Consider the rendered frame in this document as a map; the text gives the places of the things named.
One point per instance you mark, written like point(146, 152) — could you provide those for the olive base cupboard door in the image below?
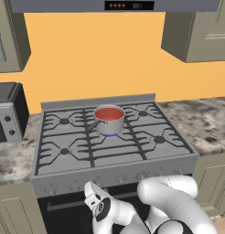
point(16, 210)
point(213, 182)

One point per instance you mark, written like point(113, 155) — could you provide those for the black oven door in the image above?
point(68, 219)

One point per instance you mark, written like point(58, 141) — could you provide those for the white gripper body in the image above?
point(94, 192)

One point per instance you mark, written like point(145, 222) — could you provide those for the dark toaster oven knob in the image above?
point(11, 132)
point(7, 119)

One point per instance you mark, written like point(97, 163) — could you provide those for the black and grey toaster oven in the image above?
point(13, 103)

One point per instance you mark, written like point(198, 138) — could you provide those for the grey gas stove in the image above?
point(117, 155)

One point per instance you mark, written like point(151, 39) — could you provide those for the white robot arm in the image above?
point(175, 204)

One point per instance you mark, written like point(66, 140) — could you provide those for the red marinara sauce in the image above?
point(109, 114)

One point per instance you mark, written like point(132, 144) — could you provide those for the grey range hood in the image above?
point(71, 5)

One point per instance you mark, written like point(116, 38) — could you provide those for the steel saucepan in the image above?
point(112, 126)

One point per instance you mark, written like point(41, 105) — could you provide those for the grey stove knob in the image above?
point(75, 188)
point(121, 180)
point(99, 183)
point(141, 176)
point(51, 192)

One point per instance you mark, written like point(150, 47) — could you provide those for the blue burner flame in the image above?
point(109, 135)

